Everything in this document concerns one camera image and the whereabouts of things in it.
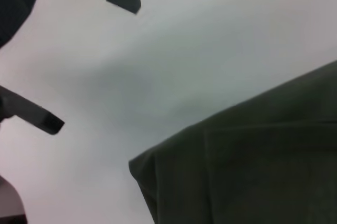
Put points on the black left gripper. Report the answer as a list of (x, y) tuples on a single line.
[(15, 3)]

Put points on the dark green FREE t-shirt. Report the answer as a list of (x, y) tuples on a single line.
[(250, 155)]

